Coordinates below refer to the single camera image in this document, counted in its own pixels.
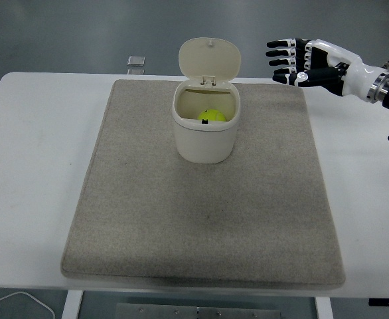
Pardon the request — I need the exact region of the white table leg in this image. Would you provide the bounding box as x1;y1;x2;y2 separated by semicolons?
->
314;296;333;319
62;290;84;319

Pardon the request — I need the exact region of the yellow-green tennis ball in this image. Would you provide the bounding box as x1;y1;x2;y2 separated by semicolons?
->
196;108;228;125

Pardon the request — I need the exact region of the cream bin with hinged lid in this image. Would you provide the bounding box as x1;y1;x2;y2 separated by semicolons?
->
171;37;242;165

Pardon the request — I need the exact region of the grey metal plate with screws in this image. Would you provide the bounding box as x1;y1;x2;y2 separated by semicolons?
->
115;302;281;319

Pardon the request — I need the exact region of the beige fabric mat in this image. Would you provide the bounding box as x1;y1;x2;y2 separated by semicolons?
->
60;78;347;289

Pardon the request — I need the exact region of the white cable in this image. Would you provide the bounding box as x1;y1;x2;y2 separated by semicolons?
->
0;291;55;319

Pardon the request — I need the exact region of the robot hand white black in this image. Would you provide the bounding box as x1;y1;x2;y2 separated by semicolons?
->
266;38;389;101

